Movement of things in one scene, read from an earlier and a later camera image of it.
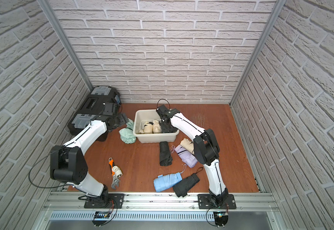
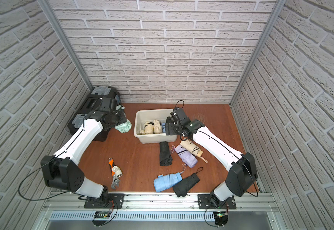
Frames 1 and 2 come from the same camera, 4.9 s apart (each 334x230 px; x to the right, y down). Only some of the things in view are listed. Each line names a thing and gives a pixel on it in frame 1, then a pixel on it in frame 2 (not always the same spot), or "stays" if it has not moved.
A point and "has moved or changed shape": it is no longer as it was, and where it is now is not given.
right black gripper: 165,130 to 169,128
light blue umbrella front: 163,182 stays
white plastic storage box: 141,117 stays
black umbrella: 165,158 stays
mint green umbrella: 126,133 has moved or changed shape
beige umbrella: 156,126 stays
